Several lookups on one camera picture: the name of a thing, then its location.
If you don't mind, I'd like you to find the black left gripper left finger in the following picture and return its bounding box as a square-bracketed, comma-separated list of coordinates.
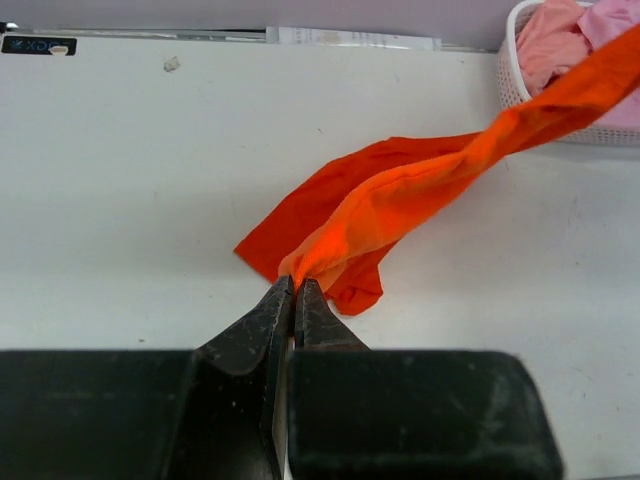
[1, 276, 294, 479]

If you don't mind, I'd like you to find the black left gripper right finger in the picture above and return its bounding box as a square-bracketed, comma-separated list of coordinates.
[288, 280, 565, 479]

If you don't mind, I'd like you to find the orange t shirt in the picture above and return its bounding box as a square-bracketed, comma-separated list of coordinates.
[233, 22, 640, 317]

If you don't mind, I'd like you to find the small tape scrap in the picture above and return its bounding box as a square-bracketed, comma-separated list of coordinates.
[163, 56, 181, 73]

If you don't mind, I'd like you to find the white perforated laundry basket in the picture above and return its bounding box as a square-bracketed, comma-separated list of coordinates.
[498, 1, 639, 146]

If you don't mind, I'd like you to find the white paper strip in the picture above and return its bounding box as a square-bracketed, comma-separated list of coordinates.
[265, 27, 442, 51]

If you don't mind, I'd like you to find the peach t shirt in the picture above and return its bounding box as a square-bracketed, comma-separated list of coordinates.
[516, 0, 591, 96]

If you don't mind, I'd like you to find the black table label sticker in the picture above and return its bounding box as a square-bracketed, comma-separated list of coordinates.
[1, 35, 78, 56]

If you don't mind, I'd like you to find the light pink t shirt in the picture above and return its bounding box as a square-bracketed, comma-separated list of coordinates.
[578, 1, 639, 131]

